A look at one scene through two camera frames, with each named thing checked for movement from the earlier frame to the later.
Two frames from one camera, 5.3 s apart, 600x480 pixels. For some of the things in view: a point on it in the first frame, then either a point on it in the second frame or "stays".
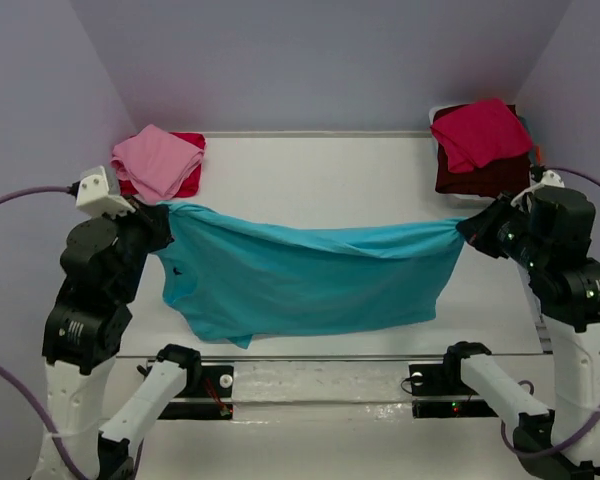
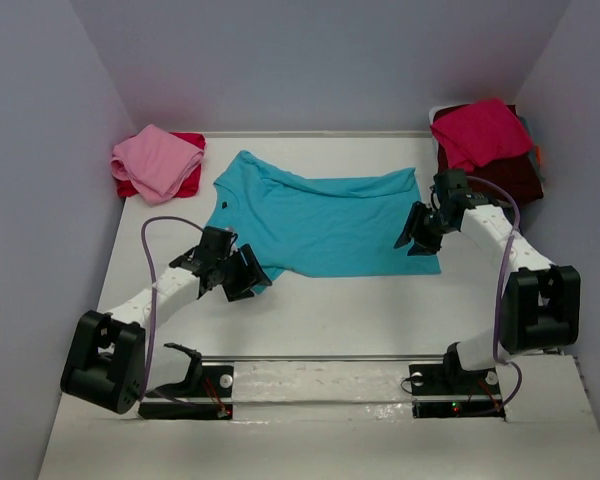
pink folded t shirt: [154, 163] stays
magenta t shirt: [475, 134] stays
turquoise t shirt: [245, 280] to [318, 228]
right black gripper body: [483, 230] to [423, 226]
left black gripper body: [151, 226] to [234, 275]
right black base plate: [431, 380] stays
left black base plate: [217, 382] stays
